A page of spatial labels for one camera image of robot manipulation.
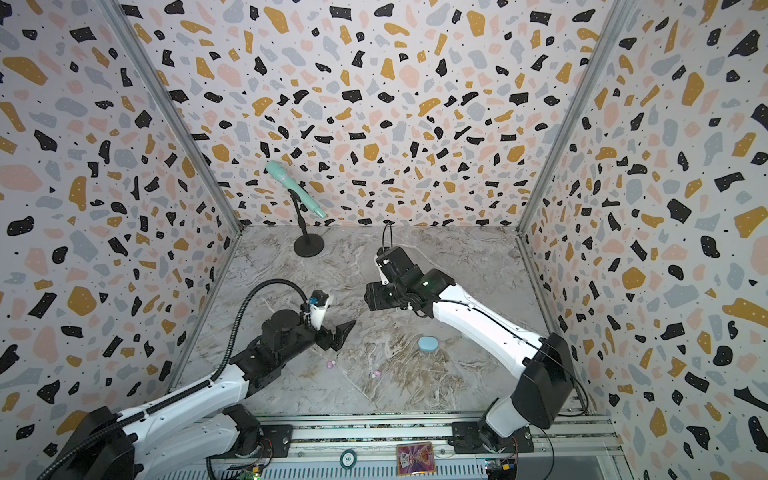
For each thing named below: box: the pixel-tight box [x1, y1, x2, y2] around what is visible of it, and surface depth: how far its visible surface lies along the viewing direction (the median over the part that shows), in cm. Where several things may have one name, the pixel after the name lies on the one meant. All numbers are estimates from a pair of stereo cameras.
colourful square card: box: [396, 441, 436, 476], surface depth 72 cm
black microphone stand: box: [287, 188, 325, 257], surface depth 115 cm
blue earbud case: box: [418, 336, 439, 352], surface depth 92 cm
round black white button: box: [340, 449, 357, 469], surface depth 73 cm
